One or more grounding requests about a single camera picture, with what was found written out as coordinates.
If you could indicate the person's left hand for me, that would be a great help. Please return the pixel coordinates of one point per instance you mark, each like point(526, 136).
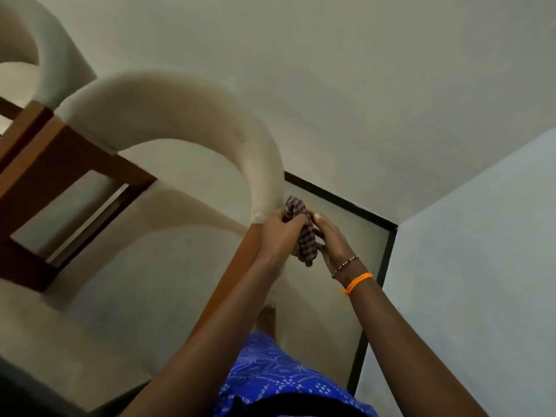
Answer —
point(278, 238)

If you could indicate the person's right hand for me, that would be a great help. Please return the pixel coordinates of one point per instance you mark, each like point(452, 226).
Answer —
point(336, 251)

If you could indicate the checkered cleaning cloth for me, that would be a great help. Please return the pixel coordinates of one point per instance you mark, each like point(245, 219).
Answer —
point(306, 247)

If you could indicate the person's right forearm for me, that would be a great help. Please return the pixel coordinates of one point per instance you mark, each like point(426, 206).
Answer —
point(404, 351)

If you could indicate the person's left forearm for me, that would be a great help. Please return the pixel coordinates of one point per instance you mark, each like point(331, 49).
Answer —
point(204, 343)

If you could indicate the person's left foot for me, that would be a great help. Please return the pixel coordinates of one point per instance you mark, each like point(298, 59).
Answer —
point(266, 319)

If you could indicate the orange wristband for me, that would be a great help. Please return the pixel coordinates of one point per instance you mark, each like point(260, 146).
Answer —
point(360, 280)

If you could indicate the blue patterned dress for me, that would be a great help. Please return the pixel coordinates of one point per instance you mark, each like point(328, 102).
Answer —
point(269, 373)

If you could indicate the beige wooden armchair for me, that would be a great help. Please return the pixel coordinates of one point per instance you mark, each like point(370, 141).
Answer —
point(56, 52)
point(173, 95)

